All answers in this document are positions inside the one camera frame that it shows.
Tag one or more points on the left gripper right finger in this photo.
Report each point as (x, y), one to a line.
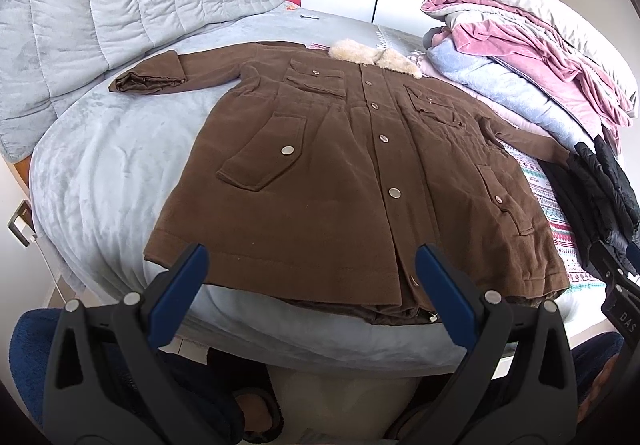
(516, 383)

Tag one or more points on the cream pillow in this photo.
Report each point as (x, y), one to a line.
(585, 38)

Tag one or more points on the light blue fleece blanket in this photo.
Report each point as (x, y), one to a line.
(508, 89)

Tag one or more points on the pink velvet blanket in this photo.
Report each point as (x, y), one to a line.
(557, 57)

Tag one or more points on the black puffer jacket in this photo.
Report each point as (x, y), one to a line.
(597, 200)

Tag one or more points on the brown coat with fur collar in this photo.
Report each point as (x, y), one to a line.
(315, 180)

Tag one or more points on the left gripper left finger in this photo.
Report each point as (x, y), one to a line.
(106, 383)

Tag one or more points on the patterned knit blanket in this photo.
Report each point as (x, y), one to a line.
(563, 237)

